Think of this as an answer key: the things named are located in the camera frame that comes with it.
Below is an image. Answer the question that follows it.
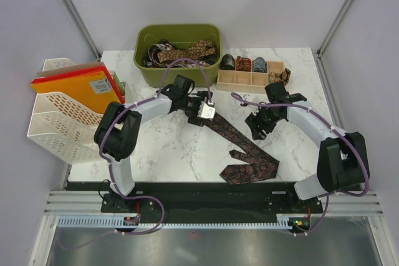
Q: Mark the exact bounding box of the gold floral tie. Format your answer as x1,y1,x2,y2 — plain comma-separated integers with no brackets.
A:
269,69,291,86

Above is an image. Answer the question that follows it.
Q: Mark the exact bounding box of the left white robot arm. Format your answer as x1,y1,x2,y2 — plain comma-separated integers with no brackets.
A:
94,75,216,212

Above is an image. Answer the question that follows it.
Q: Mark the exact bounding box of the green plastic bin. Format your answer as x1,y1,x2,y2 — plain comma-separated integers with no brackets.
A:
133,24,222,87

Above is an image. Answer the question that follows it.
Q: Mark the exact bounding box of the black rolled tie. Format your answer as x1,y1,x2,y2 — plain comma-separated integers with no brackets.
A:
219,54,236,70

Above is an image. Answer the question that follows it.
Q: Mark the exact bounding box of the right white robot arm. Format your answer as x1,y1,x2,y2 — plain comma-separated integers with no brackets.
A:
245,82,370,212

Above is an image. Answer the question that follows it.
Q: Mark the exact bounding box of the brown patterned tie in bin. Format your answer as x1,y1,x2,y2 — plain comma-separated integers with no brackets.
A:
155,40,218,63

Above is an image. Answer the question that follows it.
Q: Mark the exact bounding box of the pile of ties in bin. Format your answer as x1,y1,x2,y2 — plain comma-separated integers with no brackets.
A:
143,39,218,68

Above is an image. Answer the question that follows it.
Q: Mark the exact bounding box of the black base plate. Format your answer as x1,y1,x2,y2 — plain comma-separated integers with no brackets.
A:
66,181,323,223

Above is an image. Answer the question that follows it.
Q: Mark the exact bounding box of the red folder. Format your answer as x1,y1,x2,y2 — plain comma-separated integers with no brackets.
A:
31,63,125,98

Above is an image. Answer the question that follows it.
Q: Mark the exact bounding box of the white slotted cable duct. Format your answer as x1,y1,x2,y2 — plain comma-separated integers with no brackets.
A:
57,214,294,229

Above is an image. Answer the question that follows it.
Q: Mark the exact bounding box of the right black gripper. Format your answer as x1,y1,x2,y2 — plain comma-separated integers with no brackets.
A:
244,103,282,141

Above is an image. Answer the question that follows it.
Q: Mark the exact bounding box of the dark paisley tie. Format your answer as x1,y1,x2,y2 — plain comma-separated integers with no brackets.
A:
204,113,280,185

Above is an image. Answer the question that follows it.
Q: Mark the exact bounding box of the red rolled tie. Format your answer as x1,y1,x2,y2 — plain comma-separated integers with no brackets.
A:
236,55,252,72

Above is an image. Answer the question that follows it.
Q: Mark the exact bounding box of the aluminium rail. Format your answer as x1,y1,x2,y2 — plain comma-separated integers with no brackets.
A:
44,191,102,216

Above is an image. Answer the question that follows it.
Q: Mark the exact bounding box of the orange folder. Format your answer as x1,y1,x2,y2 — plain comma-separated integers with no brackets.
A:
31,71,125,114

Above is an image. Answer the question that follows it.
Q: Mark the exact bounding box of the blue grey rolled tie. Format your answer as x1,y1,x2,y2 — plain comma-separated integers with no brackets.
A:
252,57,267,73

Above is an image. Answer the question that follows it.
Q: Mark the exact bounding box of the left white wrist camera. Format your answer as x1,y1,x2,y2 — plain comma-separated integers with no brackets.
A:
198,100,216,120

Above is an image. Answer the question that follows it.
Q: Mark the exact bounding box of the wooden divided tray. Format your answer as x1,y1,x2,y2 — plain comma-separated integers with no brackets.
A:
216,61,286,94

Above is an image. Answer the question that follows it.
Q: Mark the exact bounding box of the white plastic file rack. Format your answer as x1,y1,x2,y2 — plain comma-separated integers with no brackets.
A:
27,58,103,164

